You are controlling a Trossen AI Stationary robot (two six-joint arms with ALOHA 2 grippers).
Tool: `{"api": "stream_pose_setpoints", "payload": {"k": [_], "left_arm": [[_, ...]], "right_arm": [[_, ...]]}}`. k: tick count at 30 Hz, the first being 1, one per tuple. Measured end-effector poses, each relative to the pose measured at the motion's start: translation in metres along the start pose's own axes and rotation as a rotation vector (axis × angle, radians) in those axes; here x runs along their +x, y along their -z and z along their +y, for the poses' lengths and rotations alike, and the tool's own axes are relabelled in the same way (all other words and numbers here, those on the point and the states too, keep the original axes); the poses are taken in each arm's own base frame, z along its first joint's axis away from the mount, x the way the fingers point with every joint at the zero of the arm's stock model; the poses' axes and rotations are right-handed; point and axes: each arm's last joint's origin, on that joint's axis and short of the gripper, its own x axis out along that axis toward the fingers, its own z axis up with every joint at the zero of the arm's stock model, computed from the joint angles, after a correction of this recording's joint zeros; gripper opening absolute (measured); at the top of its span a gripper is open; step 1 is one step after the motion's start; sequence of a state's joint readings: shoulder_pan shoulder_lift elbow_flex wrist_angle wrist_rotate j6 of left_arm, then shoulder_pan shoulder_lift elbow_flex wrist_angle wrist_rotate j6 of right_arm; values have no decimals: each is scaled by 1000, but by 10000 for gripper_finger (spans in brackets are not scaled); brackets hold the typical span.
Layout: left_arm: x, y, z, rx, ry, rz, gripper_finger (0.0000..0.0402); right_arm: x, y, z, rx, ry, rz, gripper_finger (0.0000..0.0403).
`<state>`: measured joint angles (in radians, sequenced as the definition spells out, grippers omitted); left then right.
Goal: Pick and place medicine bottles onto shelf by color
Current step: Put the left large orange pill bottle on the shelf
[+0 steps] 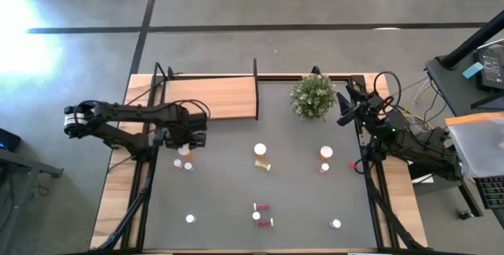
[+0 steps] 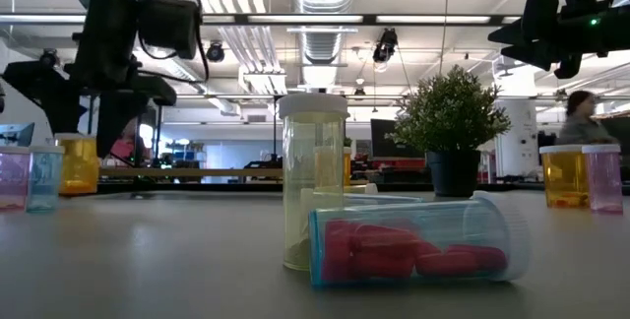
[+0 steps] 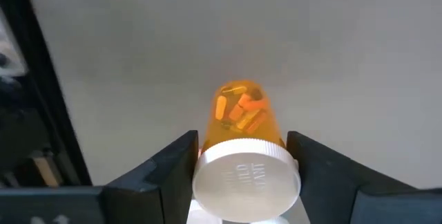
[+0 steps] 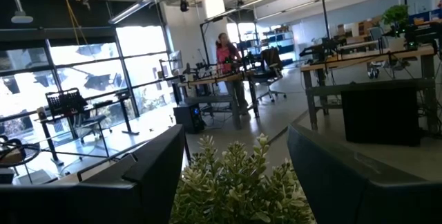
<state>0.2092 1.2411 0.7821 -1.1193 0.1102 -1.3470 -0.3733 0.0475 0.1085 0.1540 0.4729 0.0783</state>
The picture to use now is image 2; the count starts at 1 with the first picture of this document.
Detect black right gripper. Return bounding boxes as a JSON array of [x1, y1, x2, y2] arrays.
[[486, 3, 630, 80]]

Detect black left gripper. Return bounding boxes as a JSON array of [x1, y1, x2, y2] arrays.
[[2, 0, 177, 159]]

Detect orange pill bottle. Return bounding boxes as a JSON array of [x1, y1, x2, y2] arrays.
[[538, 144, 591, 210], [53, 132, 100, 197]]

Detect small blue pill bottle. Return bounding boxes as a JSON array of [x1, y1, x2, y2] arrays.
[[26, 144, 66, 214]]

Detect pink pill bottle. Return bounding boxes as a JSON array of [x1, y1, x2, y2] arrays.
[[581, 143, 624, 214], [0, 146, 32, 213]]

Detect tall yellow pill bottle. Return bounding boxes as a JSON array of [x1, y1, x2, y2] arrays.
[[278, 93, 351, 272]]

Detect black ceiling spotlight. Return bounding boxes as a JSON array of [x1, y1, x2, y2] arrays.
[[371, 27, 399, 63], [38, 47, 60, 70], [205, 40, 226, 63]]

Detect person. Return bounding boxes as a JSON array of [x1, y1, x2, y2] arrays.
[[557, 90, 619, 146]]

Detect green potted plant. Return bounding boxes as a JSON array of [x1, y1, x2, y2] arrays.
[[385, 64, 512, 199]]

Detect black computer monitor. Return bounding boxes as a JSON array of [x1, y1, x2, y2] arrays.
[[369, 118, 425, 160]]

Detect blue bottle red pills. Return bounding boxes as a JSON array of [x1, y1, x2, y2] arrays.
[[308, 190, 534, 289]]

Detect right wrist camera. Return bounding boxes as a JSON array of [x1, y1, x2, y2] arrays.
[[520, 0, 561, 40]]

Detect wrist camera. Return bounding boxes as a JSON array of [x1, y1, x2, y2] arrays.
[[520, 0, 561, 40], [139, 0, 201, 60]]

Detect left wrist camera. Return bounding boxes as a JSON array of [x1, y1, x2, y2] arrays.
[[139, 0, 201, 60]]

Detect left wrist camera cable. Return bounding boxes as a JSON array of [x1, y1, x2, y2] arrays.
[[137, 0, 212, 87]]

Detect wooden shelf black frame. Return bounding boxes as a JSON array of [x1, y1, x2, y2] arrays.
[[95, 104, 284, 185]]

